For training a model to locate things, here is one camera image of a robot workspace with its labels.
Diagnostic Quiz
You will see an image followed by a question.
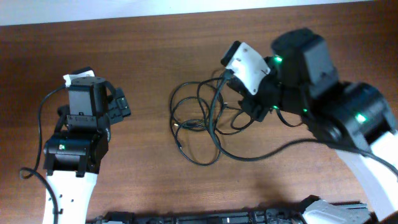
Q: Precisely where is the black usb cable bundle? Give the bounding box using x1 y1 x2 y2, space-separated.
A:
169 68 257 167

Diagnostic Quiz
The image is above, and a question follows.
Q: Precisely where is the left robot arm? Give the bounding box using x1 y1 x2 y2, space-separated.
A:
43 77 131 223

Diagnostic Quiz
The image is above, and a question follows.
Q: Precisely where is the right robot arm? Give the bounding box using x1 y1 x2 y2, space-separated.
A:
221 28 397 223

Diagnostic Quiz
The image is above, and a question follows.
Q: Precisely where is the left camera cable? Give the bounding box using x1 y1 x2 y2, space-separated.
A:
19 83 68 224

